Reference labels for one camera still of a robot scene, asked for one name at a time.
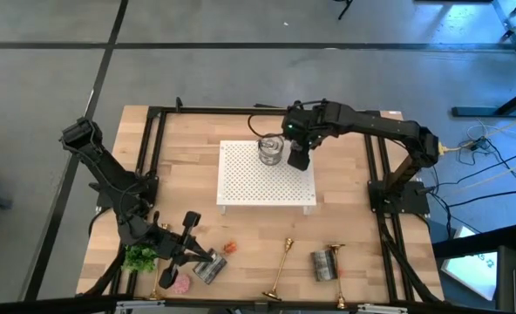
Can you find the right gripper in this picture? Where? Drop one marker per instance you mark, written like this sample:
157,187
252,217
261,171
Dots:
299,157

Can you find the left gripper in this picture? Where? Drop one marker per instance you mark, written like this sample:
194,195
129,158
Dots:
168,244

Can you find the silver lidded candle jar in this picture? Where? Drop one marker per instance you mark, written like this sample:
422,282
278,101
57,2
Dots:
210,268

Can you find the clear glass jar candle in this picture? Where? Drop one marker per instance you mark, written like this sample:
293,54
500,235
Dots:
271,152

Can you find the pink round candle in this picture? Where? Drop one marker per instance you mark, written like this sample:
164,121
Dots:
182,285

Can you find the tall gold candlestick holder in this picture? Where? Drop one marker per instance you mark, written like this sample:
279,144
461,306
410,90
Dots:
165,226

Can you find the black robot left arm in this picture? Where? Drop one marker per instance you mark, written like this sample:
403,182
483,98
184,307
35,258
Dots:
105,168

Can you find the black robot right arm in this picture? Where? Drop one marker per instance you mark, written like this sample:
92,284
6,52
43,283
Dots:
371,124

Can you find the white perforated shelf riser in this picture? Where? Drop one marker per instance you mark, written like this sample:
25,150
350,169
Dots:
258,183

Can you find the green artificial plant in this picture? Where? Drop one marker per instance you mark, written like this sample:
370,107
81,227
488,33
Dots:
138,258

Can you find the yellow power plug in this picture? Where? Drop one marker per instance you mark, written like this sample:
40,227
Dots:
444,149

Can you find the black stand foot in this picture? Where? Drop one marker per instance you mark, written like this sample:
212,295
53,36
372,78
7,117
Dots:
345,8

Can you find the black crossbeam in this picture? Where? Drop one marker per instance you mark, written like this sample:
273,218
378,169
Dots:
44,306

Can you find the black bar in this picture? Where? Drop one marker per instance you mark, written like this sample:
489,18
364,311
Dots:
476,242

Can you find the white panel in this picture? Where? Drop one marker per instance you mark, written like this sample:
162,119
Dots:
471,270

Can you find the black aluminium table frame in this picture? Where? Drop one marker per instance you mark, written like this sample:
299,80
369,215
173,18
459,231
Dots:
219,110

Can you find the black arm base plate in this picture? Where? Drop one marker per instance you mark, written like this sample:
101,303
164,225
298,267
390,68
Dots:
408,202
103,201

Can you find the black desk frame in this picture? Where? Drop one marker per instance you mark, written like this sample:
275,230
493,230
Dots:
480,111

